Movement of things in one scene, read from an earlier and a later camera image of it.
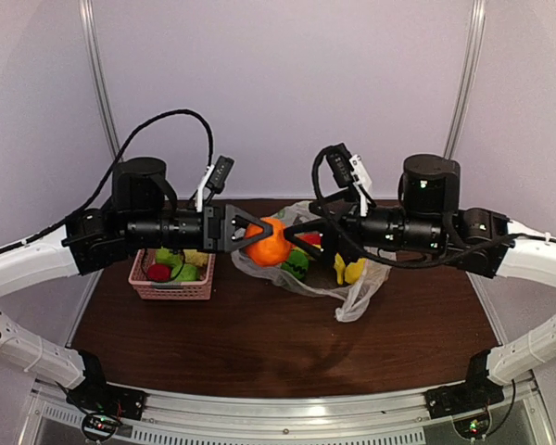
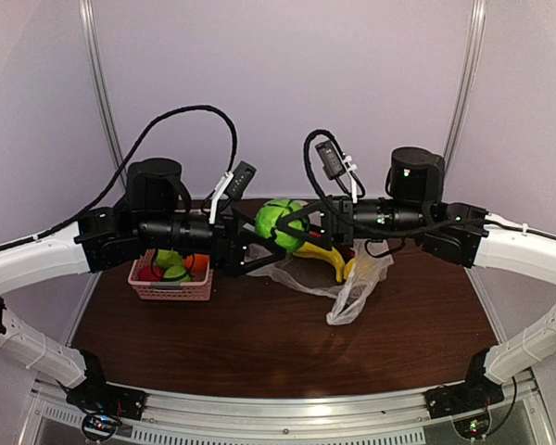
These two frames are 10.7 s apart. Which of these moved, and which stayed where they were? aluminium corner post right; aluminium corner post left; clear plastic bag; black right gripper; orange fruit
Moved: orange fruit; black right gripper; clear plastic bag
Stayed: aluminium corner post left; aluminium corner post right
